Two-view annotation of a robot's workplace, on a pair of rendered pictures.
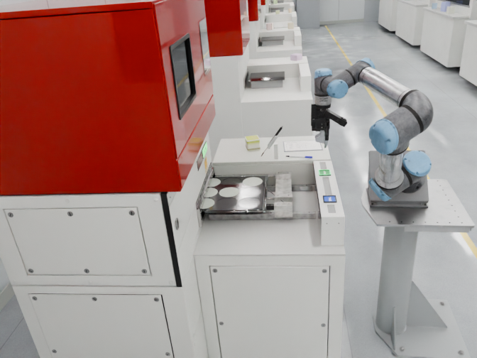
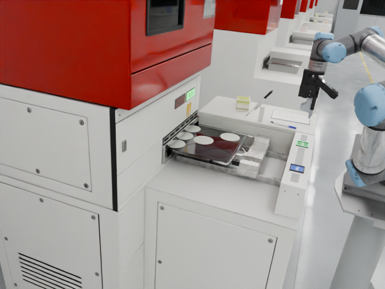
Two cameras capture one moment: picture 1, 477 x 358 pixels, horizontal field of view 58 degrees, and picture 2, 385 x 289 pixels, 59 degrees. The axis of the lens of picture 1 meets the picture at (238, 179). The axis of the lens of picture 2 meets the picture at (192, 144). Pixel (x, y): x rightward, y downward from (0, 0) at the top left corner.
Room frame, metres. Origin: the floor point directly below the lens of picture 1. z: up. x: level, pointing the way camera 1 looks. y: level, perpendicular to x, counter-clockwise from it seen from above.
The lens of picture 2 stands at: (0.33, -0.21, 1.60)
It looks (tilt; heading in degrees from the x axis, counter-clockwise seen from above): 25 degrees down; 12
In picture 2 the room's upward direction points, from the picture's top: 5 degrees clockwise
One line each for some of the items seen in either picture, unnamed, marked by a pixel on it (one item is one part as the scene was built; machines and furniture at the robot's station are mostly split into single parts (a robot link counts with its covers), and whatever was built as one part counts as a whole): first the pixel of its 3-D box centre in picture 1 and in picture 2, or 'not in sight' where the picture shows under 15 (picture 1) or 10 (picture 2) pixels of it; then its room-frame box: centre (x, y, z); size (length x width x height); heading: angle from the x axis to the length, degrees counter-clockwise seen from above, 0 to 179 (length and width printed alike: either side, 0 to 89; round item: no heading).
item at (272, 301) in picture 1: (275, 263); (235, 222); (1.90, -0.16, 0.41); 0.97 x 0.64 x 0.82; 172
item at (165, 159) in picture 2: (206, 194); (182, 137); (1.85, 0.16, 0.89); 0.44 x 0.02 x 0.10; 172
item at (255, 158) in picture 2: (283, 197); (252, 157); (1.76, -0.20, 0.89); 0.08 x 0.03 x 0.03; 82
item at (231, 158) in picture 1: (272, 160); (258, 124); (2.21, -0.20, 0.89); 0.62 x 0.35 x 0.14; 82
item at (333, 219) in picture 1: (326, 198); (297, 170); (1.72, -0.40, 0.89); 0.55 x 0.09 x 0.14; 172
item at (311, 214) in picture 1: (261, 215); (226, 169); (1.71, -0.09, 0.84); 0.50 x 0.02 x 0.03; 82
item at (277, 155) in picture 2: (264, 188); (240, 147); (1.98, -0.13, 0.84); 0.50 x 0.02 x 0.03; 82
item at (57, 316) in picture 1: (143, 295); (105, 215); (1.72, 0.53, 0.41); 0.82 x 0.71 x 0.82; 172
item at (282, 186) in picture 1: (283, 195); (255, 156); (1.83, -0.21, 0.87); 0.36 x 0.08 x 0.03; 172
